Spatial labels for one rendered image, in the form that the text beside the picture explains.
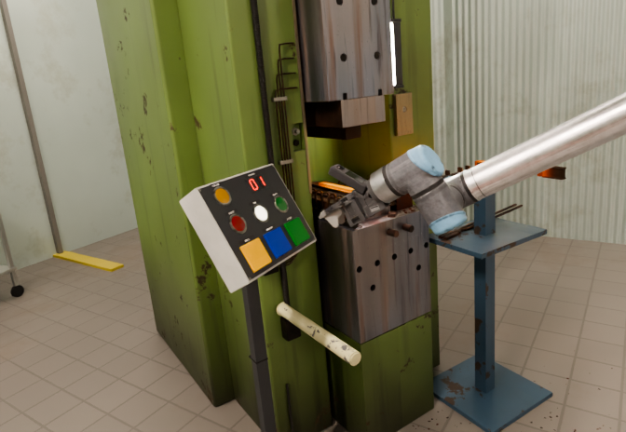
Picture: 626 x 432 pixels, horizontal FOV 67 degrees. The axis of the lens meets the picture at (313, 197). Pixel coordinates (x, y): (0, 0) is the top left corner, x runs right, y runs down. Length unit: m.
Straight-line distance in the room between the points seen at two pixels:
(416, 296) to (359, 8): 1.11
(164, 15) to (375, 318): 1.41
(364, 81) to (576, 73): 2.67
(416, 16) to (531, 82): 2.23
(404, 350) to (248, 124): 1.09
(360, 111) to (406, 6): 0.55
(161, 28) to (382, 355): 1.52
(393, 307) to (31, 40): 4.21
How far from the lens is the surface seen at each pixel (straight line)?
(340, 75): 1.67
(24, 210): 5.10
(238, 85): 1.63
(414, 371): 2.14
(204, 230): 1.27
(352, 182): 1.26
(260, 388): 1.63
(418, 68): 2.12
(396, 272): 1.88
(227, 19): 1.64
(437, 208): 1.18
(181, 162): 2.02
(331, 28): 1.66
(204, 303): 2.21
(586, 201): 4.33
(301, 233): 1.43
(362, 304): 1.81
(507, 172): 1.27
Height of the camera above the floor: 1.44
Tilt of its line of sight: 14 degrees down
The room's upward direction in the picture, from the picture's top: 5 degrees counter-clockwise
